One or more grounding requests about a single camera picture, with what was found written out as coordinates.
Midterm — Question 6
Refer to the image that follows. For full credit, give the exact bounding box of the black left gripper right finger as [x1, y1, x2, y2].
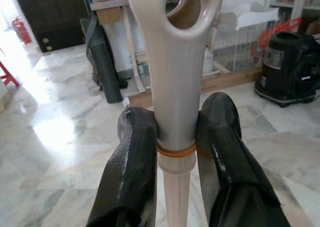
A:
[196, 91, 283, 227]

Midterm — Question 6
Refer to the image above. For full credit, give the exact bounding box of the beige broom with loop handle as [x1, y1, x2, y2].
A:
[126, 0, 217, 227]

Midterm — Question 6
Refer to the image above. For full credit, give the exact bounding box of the white bookshelf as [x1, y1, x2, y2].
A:
[264, 0, 320, 35]

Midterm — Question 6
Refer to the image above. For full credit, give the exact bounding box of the red plastic stool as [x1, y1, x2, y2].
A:
[0, 60, 21, 88]

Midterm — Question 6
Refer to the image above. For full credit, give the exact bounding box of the orange rubber band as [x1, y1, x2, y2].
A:
[156, 145, 197, 159]

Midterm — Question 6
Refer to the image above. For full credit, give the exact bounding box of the dark wooden cabinet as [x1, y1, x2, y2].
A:
[12, 0, 87, 53]

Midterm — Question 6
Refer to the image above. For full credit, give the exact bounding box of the long dark green bag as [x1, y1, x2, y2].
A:
[79, 11, 123, 104]

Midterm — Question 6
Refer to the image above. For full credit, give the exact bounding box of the red fire extinguisher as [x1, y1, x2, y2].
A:
[11, 15, 33, 45]

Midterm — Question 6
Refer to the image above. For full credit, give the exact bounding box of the long wooden plank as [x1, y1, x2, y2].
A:
[128, 68, 263, 109]

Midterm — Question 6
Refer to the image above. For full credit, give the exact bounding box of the clear plastic bottle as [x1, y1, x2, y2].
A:
[202, 48, 215, 74]

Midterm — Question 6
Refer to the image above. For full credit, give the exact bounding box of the white wire cage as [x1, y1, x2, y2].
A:
[212, 19, 278, 74]

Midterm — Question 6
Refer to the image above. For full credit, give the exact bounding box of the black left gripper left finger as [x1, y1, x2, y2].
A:
[86, 106, 159, 227]

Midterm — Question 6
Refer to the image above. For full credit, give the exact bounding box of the white plastic tray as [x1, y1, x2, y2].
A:
[221, 1, 280, 30]

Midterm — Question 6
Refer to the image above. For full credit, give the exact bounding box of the black vacuum cleaner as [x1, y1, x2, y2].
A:
[254, 31, 320, 108]

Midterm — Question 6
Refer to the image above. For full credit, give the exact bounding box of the red plastic bag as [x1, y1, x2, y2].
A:
[252, 18, 305, 68]

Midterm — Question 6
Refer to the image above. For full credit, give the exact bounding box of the small grey can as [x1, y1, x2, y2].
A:
[136, 61, 148, 77]

